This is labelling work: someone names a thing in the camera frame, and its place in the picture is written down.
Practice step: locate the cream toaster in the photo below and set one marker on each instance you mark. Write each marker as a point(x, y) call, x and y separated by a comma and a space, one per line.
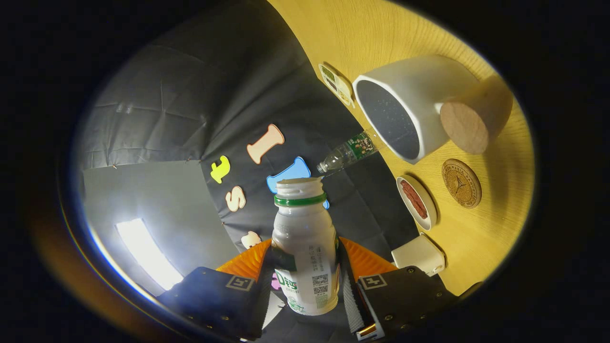
point(419, 255)

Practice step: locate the black backdrop cloth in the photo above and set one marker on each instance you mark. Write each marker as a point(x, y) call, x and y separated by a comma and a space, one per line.
point(190, 119)

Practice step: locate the white juice bottle green label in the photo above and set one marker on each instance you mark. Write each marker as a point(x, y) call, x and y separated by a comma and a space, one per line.
point(305, 243)

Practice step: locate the wooden table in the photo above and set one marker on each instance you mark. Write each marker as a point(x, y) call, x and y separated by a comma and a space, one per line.
point(476, 247)

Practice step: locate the round white plate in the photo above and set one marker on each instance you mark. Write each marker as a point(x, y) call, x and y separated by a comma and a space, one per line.
point(428, 205)

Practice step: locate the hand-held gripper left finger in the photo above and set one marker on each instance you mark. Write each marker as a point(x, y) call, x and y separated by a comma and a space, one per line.
point(214, 300)

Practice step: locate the red sausage strips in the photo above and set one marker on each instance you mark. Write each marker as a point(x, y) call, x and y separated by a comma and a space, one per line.
point(413, 199)

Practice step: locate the bright ceiling light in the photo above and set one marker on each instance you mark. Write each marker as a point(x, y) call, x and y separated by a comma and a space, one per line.
point(147, 255)

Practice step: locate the clear plastic water bottle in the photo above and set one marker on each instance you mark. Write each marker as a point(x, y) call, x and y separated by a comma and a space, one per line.
point(340, 155)

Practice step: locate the white divided dish with grains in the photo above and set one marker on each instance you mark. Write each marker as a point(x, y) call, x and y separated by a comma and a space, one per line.
point(342, 88)

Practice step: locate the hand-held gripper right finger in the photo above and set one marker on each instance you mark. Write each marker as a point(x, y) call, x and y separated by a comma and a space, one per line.
point(405, 295)

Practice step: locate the round cork coaster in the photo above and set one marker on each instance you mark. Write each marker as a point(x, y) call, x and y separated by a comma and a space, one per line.
point(461, 183)

